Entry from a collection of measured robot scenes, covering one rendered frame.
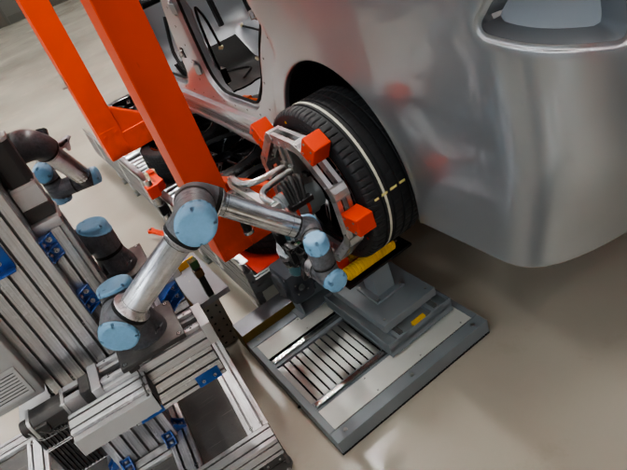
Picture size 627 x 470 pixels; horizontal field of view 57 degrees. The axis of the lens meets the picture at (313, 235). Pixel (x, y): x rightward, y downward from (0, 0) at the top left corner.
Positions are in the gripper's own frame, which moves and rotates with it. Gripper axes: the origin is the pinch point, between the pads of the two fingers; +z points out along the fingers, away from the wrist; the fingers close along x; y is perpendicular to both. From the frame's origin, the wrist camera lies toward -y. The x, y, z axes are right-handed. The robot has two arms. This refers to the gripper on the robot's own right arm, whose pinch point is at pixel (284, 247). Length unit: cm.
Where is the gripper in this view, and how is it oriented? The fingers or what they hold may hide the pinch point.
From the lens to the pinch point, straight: 205.1
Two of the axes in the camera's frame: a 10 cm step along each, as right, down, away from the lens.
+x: -7.9, 5.3, -3.1
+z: -5.4, -3.4, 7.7
